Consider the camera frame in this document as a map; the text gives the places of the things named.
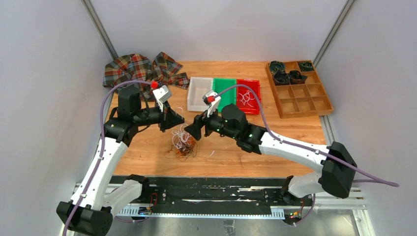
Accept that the orange cable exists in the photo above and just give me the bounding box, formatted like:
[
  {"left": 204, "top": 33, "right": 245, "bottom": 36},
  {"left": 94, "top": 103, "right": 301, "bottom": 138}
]
[{"left": 174, "top": 138, "right": 198, "bottom": 160}]

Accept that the red plastic bin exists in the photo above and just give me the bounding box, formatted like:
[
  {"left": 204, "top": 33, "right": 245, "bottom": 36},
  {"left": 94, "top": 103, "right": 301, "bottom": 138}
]
[{"left": 237, "top": 79, "right": 261, "bottom": 115}]

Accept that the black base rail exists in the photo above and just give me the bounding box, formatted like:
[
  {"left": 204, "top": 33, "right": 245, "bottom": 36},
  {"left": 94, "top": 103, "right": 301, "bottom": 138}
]
[{"left": 111, "top": 176, "right": 365, "bottom": 225}]

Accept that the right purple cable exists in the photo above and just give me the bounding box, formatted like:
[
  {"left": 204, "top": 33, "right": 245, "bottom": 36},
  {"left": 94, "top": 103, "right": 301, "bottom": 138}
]
[{"left": 213, "top": 84, "right": 400, "bottom": 188}]

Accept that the plaid cloth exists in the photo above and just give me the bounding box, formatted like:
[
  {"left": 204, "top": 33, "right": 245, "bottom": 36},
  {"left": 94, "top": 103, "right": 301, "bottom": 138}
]
[{"left": 102, "top": 52, "right": 190, "bottom": 89}]

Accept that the purple cable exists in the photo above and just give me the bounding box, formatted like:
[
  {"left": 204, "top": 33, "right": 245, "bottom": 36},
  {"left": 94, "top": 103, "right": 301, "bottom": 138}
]
[
  {"left": 61, "top": 80, "right": 159, "bottom": 236},
  {"left": 213, "top": 84, "right": 400, "bottom": 188}
]

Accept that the green plastic bin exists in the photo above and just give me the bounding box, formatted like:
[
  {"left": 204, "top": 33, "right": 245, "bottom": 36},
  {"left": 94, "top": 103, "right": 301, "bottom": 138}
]
[{"left": 210, "top": 77, "right": 238, "bottom": 114}]

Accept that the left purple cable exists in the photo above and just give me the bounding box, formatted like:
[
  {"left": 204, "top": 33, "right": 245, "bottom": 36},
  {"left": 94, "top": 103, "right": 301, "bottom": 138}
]
[{"left": 61, "top": 80, "right": 159, "bottom": 236}]

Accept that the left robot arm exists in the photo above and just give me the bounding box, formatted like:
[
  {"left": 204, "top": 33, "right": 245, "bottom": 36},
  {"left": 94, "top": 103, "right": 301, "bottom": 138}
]
[{"left": 56, "top": 85, "right": 184, "bottom": 236}]

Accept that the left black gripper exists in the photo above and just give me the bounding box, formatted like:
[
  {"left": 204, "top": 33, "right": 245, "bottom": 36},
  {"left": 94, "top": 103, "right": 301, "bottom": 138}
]
[{"left": 134, "top": 99, "right": 185, "bottom": 132}]

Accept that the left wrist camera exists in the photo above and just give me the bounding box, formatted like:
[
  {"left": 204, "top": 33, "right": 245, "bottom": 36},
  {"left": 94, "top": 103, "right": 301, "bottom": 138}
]
[{"left": 153, "top": 85, "right": 172, "bottom": 111}]

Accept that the black coiled roll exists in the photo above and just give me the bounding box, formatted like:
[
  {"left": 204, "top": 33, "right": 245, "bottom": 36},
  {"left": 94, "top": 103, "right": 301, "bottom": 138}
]
[
  {"left": 289, "top": 70, "right": 307, "bottom": 85},
  {"left": 269, "top": 60, "right": 285, "bottom": 74},
  {"left": 297, "top": 61, "right": 315, "bottom": 72},
  {"left": 273, "top": 71, "right": 290, "bottom": 86}
]

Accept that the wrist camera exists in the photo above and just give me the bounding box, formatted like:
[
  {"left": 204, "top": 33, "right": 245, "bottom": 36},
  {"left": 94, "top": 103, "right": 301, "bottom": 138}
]
[
  {"left": 153, "top": 85, "right": 172, "bottom": 111},
  {"left": 203, "top": 90, "right": 221, "bottom": 118}
]

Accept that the white plastic bin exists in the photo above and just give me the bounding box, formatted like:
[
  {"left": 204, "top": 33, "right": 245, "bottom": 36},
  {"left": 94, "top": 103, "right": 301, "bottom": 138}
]
[{"left": 187, "top": 77, "right": 213, "bottom": 112}]

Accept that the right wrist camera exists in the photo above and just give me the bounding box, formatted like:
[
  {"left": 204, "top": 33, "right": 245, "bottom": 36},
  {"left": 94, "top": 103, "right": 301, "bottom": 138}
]
[{"left": 203, "top": 90, "right": 221, "bottom": 118}]

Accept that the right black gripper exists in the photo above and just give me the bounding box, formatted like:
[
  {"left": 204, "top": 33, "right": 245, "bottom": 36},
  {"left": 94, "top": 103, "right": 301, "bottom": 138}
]
[{"left": 184, "top": 103, "right": 238, "bottom": 141}]

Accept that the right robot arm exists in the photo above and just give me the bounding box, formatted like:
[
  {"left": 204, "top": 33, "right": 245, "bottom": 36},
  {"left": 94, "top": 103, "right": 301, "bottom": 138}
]
[{"left": 185, "top": 104, "right": 357, "bottom": 205}]

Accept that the wooden compartment tray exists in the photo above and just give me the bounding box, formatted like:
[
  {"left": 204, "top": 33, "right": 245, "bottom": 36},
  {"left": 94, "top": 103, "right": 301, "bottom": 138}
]
[{"left": 266, "top": 60, "right": 334, "bottom": 118}]

